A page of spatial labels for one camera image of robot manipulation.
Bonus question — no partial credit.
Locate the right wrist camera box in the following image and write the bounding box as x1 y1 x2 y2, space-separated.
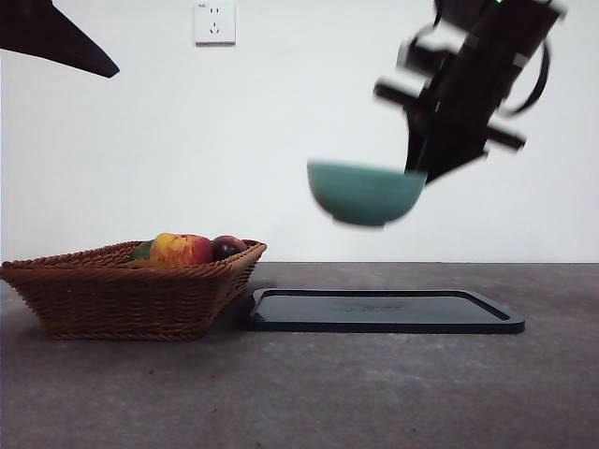
396 27 462 79

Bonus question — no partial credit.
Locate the red yellow apple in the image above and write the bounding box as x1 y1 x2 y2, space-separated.
149 232 214 268

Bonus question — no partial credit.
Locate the white wall socket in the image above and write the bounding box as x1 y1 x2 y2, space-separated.
195 1 237 48

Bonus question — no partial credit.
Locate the brown wicker basket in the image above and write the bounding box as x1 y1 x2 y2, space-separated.
0 239 268 341

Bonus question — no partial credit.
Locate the green avocado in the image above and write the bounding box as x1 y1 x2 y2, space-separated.
129 240 154 263

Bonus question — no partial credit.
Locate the black rectangular tray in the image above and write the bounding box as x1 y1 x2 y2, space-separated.
241 288 526 334

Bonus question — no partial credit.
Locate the teal ribbed bowl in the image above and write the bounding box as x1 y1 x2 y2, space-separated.
306 158 430 229

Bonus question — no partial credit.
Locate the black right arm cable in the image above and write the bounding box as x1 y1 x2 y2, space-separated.
503 39 552 117

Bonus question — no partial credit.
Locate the dark red plum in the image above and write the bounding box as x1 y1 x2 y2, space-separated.
211 235 248 263

